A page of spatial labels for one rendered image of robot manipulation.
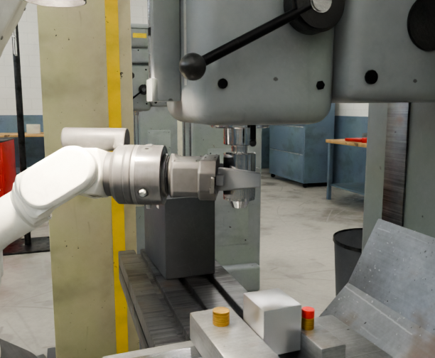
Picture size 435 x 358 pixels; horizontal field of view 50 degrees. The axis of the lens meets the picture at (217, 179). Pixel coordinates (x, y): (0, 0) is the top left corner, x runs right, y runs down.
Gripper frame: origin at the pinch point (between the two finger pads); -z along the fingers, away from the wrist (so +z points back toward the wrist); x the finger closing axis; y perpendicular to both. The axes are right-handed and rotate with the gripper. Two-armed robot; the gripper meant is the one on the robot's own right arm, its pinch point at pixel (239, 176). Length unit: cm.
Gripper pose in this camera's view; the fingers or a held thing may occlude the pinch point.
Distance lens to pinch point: 68.8
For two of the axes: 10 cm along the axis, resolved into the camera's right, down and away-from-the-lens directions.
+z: -10.0, -0.2, 0.5
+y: -0.1, 9.9, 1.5
